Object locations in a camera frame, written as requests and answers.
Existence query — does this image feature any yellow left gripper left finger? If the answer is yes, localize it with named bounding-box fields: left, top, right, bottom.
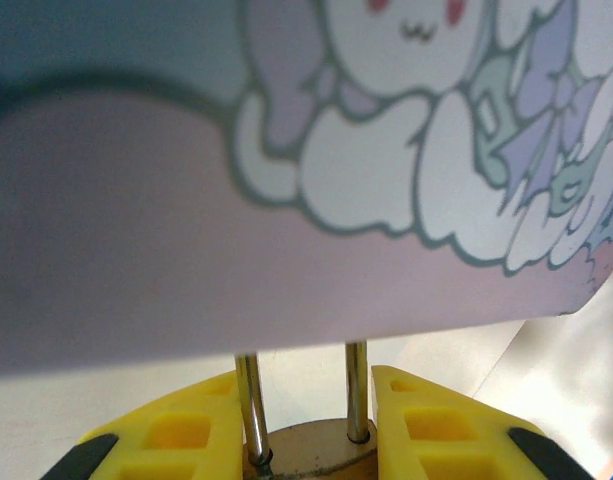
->
left=40, top=372, right=248, bottom=480

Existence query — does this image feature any Cinnamoroll print tin box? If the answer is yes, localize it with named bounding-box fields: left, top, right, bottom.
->
left=0, top=0, right=613, bottom=381

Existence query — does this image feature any brass padlock with steel shackle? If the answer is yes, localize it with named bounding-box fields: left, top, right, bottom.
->
left=234, top=341, right=381, bottom=480

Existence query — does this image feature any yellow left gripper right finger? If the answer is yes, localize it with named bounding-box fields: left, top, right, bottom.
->
left=369, top=364, right=595, bottom=480

